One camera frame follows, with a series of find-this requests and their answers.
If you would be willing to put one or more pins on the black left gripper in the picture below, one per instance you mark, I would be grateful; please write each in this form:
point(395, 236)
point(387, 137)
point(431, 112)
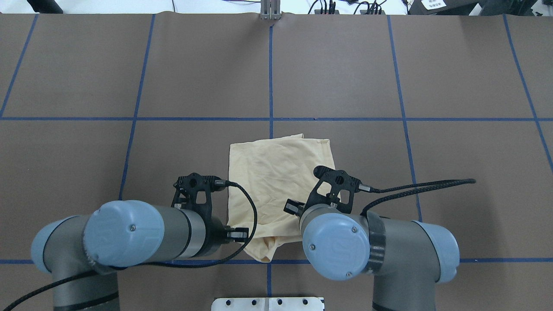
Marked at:
point(216, 236)

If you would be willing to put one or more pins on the cream long-sleeve graphic shirt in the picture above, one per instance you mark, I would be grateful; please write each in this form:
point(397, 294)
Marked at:
point(273, 171)

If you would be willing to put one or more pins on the aluminium frame post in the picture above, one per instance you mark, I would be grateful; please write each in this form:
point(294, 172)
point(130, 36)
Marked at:
point(270, 9)

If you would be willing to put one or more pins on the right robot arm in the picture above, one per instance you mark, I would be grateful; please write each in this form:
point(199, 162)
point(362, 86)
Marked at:
point(407, 259)

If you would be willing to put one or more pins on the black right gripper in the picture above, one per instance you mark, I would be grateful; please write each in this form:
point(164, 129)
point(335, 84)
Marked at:
point(292, 208)

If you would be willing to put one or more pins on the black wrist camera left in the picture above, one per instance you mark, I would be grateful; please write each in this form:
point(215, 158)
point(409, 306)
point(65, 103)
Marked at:
point(193, 192)

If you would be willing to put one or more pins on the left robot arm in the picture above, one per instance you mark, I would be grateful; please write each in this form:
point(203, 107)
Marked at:
point(83, 253)

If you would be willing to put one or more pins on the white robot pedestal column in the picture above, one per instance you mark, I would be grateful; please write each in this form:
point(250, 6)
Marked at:
point(269, 304)

